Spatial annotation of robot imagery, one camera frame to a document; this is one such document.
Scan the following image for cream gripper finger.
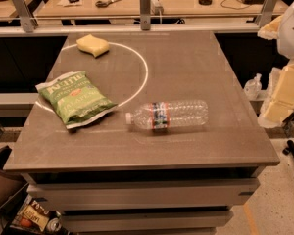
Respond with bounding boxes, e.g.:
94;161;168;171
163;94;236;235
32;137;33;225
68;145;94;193
258;61;294;128
257;16;282;40

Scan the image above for clear plastic water bottle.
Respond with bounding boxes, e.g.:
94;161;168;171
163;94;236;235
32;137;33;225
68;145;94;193
125;100;209;130

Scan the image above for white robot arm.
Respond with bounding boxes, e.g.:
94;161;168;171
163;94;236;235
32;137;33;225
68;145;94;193
258;2;294;128

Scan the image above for clear spray bottle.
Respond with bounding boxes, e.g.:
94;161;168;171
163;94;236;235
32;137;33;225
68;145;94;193
244;73;262;101

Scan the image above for grey table drawer cabinet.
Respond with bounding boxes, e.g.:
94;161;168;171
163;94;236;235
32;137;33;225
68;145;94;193
27;177;260;234

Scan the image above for yellow sponge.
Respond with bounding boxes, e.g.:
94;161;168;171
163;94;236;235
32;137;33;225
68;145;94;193
76;34;110;58

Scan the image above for green jalapeno chip bag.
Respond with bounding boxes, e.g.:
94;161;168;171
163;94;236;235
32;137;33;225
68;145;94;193
36;71;117;129

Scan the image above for snack package on floor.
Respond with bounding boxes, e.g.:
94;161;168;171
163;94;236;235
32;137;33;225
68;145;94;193
21;200;51;231

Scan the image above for brown bin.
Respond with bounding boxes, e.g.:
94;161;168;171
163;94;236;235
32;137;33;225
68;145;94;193
0;146;25;207

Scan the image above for right metal bracket post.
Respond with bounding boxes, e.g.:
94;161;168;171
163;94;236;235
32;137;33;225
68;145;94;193
256;0;278;27

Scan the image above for metal bracket post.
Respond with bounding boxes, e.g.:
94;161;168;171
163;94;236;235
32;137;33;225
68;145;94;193
256;0;278;27
139;0;151;30
11;0;38;33

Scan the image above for middle metal bracket post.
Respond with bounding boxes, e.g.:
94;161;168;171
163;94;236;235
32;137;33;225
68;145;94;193
139;0;151;30

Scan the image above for black handled scissors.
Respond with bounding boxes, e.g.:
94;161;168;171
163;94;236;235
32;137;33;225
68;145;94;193
95;0;122;8

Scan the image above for left metal bracket post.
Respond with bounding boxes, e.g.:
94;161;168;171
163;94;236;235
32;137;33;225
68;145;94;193
11;0;38;33

